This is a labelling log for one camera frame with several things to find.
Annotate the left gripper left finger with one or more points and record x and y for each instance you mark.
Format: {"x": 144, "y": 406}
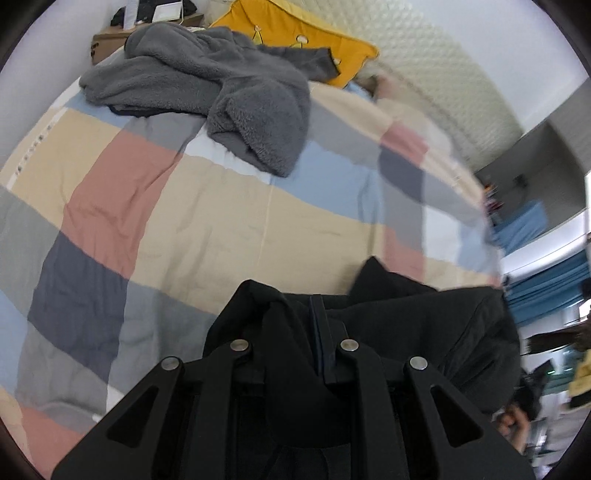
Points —
{"x": 203, "y": 419}

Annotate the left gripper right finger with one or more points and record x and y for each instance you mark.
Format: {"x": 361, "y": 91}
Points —
{"x": 410, "y": 422}

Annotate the black padded jacket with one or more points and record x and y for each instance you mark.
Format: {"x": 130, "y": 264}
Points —
{"x": 467, "y": 334}

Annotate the person's right hand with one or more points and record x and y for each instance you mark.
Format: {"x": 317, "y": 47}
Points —
{"x": 514, "y": 425}

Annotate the blue curtain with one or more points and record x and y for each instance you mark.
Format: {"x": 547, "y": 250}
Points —
{"x": 548, "y": 291}

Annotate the colourful checked bed quilt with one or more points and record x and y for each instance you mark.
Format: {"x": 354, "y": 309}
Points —
{"x": 122, "y": 239}

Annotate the blue towel on chair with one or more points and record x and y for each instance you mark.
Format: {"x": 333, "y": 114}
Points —
{"x": 521, "y": 227}

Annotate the grey built-in wardrobe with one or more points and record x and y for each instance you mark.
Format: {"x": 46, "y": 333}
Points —
{"x": 548, "y": 164}

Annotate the grey fleece robe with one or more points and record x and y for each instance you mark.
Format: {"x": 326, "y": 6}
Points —
{"x": 254, "y": 99}

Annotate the cream quilted headboard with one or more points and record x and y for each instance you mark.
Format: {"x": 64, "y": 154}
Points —
{"x": 433, "y": 71}

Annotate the brown cardboard box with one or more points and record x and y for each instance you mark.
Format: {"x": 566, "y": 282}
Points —
{"x": 112, "y": 38}

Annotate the yellow pillow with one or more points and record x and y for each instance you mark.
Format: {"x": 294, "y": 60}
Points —
{"x": 283, "y": 24}

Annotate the black bag on box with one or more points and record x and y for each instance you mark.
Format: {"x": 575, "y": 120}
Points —
{"x": 149, "y": 11}

